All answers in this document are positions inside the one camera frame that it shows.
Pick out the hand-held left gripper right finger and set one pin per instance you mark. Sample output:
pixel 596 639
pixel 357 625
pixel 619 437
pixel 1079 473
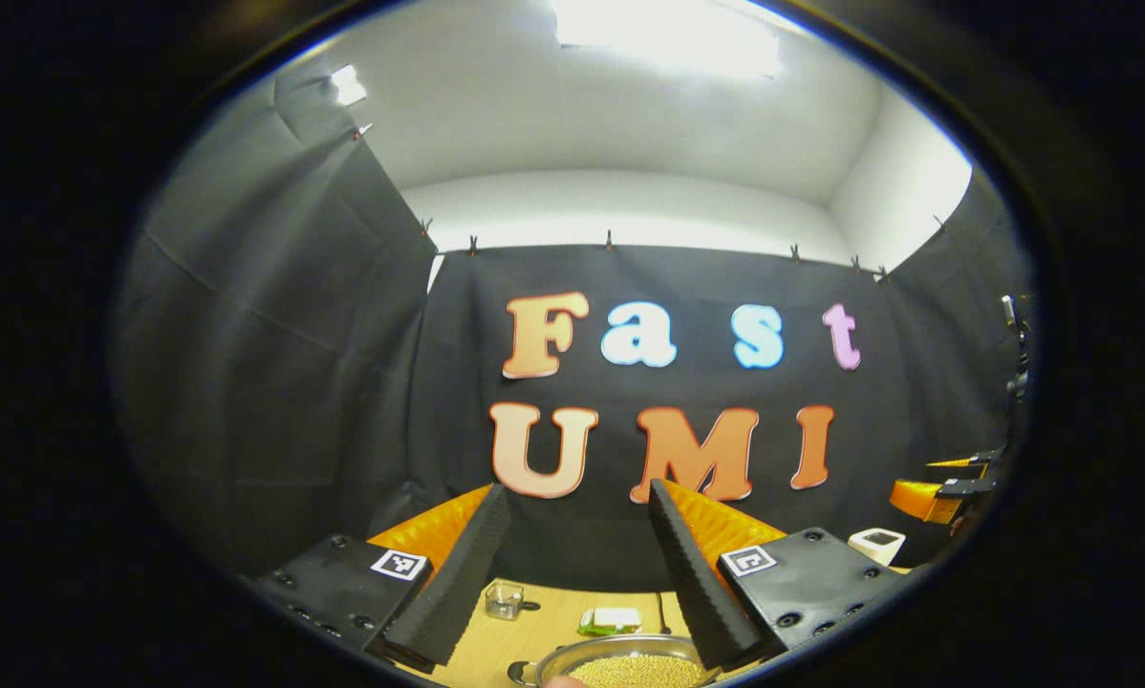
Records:
pixel 692 573

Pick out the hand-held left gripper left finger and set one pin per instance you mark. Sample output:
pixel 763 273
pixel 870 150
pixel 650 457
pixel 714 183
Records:
pixel 453 583

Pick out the white toaster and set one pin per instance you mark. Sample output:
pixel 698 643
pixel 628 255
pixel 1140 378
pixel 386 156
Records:
pixel 876 547

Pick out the sandwich with lettuce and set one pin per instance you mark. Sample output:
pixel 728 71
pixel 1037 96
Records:
pixel 611 621

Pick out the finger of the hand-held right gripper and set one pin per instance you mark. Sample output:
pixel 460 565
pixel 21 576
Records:
pixel 921 501
pixel 969 462

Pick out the pile of yellow soybeans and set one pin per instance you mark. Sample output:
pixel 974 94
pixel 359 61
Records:
pixel 635 672

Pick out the small ceiling light panel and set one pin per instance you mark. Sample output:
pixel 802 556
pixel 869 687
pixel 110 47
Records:
pixel 348 84

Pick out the black backdrop cloth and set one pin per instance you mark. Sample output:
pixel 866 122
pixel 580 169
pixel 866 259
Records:
pixel 295 382

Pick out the large ceiling light panel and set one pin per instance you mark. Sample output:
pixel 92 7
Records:
pixel 668 33

